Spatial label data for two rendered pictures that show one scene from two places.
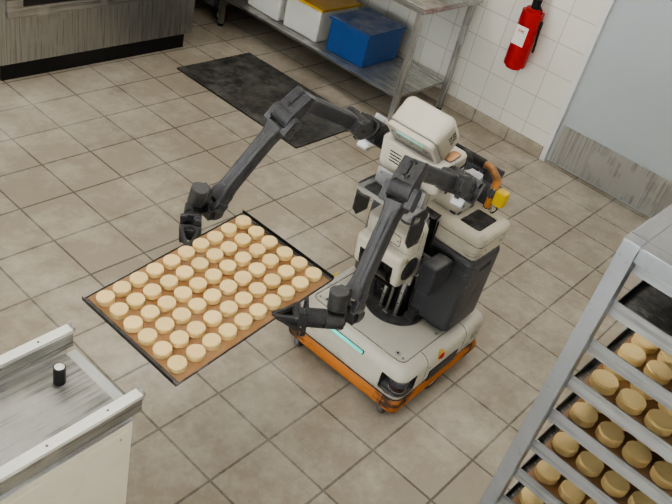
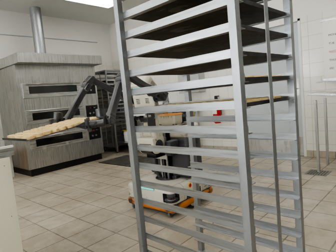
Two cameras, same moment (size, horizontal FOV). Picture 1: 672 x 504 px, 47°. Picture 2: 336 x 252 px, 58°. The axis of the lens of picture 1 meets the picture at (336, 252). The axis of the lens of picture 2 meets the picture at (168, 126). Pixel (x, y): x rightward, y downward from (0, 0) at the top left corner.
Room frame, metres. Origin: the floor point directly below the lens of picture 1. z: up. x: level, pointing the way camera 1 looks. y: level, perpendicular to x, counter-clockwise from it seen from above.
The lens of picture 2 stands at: (-0.36, -0.87, 1.10)
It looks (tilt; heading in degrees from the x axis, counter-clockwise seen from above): 5 degrees down; 10
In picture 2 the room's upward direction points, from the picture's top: 5 degrees counter-clockwise
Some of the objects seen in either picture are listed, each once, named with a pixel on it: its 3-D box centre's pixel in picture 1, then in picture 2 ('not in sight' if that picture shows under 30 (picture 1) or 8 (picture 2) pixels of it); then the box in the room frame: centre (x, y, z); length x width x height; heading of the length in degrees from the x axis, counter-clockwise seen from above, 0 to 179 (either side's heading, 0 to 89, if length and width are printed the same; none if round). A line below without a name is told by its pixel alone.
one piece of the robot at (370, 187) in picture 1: (392, 205); (142, 118); (2.42, -0.16, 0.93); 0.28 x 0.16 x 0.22; 58
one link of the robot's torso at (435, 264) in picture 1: (403, 267); (159, 148); (2.49, -0.28, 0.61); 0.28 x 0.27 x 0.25; 58
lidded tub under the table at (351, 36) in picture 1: (364, 37); not in sight; (5.51, 0.21, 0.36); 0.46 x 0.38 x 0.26; 149
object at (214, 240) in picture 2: not in sight; (190, 231); (0.90, -0.71, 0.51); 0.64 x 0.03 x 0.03; 55
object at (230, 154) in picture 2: not in sight; (183, 150); (0.90, -0.71, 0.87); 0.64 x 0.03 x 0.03; 55
